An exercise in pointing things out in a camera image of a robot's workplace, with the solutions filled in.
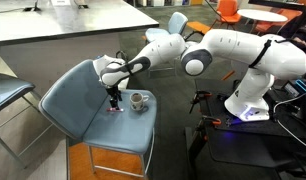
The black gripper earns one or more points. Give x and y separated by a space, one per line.
113 91

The red pen with white cap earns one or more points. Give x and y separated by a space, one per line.
115 110

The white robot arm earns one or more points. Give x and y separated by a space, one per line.
226 43

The white ceramic mug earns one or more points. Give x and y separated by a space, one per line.
136 101

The light blue chair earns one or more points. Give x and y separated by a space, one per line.
126 130

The light blue chair background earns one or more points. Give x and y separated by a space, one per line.
178 23

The blue chair at left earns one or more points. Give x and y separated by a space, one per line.
6 90

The orange chair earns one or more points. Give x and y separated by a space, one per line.
228 8
263 27

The black orange bar clamp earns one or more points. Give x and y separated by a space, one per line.
199 96
209 120

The large grey table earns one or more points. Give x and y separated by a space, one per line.
76 20

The bookshelf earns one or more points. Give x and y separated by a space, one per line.
159 2

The small black device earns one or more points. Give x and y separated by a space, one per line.
35 6

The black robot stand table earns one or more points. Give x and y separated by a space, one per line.
243 143

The white round table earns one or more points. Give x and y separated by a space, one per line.
259 15

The black box blue trim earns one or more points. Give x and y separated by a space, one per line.
298 88

